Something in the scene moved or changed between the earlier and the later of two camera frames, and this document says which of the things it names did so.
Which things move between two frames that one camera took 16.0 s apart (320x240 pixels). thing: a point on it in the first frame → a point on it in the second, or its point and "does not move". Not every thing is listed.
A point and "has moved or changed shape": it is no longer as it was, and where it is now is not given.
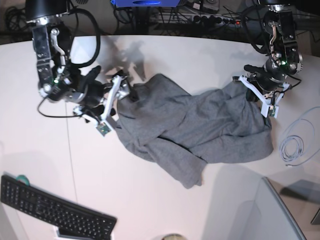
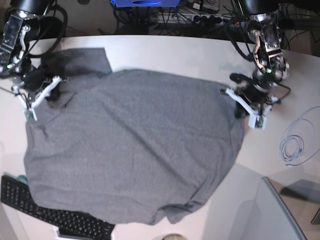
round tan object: (174, 236) does not move
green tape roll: (23, 179) does not move
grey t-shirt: (157, 118) has moved or changed shape
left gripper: (93, 94) → (34, 79)
